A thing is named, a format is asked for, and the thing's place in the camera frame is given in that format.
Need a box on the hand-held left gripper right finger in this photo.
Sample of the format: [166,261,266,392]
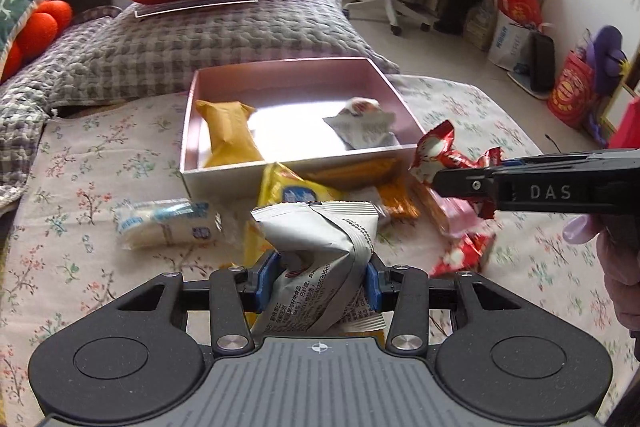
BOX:
[364,257,526,355]

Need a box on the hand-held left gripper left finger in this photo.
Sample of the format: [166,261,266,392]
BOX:
[116,252,281,355]

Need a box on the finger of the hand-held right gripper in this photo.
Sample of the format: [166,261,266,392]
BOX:
[432,167,496,210]

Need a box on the red candy wrapper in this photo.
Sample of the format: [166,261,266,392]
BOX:
[409,119,503,220]

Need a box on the yellow packet with blue label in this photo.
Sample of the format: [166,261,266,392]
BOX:
[243,162,351,273]

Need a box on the white and blue packet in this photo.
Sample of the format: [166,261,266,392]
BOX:
[112,198,223,250]

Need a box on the pink box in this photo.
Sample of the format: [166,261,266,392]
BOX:
[179,57,425,200]

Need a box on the person's right hand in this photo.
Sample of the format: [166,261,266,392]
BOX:
[562,213,640,333]

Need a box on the pink biscuit packet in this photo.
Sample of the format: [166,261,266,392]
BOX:
[410,179,481,240]

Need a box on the orange snack packet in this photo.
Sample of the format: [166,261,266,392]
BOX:
[305,157,421,223]

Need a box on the red candy packet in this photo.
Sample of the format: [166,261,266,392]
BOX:
[431,232,496,278]

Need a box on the red object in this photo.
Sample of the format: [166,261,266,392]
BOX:
[611,96,640,152]

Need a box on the red patterned bag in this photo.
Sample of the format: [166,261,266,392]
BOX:
[546,52,596,130]

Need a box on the silver white snack packet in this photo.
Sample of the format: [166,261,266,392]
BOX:
[322,97,401,151]

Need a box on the black bag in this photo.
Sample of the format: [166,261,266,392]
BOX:
[529,32,557,94]

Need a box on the white paper bag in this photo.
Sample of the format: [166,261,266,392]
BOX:
[487,9,533,70]

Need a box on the purple toy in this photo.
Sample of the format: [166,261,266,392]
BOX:
[585,25,628,95]

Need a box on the mustard snack packet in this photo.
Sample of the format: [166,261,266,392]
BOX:
[194,99,266,168]

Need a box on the red gift bag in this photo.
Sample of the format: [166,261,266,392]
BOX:
[495,0,543,30]

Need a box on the floral bedsheet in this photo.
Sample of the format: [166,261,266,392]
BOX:
[0,74,626,427]

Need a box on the grey checked blanket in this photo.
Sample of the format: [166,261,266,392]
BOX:
[0,0,401,208]

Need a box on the white paper sheet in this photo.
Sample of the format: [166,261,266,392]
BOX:
[134,0,260,18]

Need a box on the small orange pumpkin cushion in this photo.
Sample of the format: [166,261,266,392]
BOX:
[0,0,73,82]

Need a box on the green cushion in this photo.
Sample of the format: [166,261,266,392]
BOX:
[0,0,66,58]

